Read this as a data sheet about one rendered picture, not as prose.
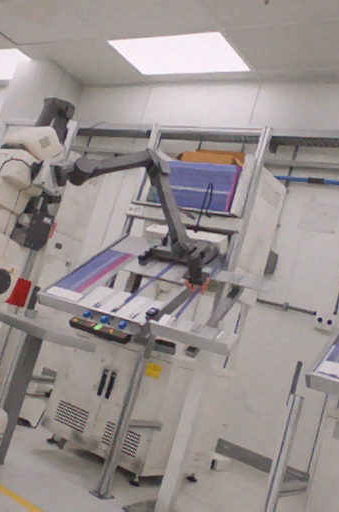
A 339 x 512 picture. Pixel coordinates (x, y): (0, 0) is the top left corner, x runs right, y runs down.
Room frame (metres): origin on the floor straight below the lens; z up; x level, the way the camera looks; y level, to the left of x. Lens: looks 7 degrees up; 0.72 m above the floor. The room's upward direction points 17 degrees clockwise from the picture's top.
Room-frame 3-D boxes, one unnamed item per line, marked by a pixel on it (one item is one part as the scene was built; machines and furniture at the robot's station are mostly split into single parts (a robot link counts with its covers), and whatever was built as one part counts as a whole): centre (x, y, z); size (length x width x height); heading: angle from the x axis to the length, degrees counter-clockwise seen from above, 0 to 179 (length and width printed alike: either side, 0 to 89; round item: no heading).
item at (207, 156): (3.42, -0.15, 1.82); 0.68 x 0.30 x 0.20; 53
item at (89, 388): (3.25, -0.08, 0.31); 0.70 x 0.65 x 0.62; 53
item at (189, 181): (3.11, -0.06, 1.52); 0.51 x 0.13 x 0.27; 53
